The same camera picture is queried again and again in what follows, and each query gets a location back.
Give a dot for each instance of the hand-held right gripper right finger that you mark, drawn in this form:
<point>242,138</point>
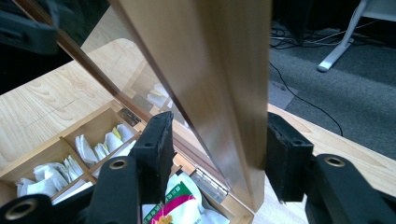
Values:
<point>288,161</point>

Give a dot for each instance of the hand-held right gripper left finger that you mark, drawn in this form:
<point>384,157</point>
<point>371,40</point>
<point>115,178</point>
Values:
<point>154,155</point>

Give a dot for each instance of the wooden tea box with lid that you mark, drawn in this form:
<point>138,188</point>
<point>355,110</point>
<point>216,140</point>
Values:
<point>218,77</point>

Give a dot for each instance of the pile of white tea bags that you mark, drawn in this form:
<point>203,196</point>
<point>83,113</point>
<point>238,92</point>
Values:
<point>46,179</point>
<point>107,143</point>

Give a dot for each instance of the green pink white packet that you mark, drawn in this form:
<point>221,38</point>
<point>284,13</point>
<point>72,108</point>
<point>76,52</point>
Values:
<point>183,203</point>

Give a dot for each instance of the white desk leg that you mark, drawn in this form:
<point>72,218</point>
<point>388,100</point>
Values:
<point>337,46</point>

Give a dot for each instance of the white desk top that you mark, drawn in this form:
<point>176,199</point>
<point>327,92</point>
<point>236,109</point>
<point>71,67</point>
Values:
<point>381,9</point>

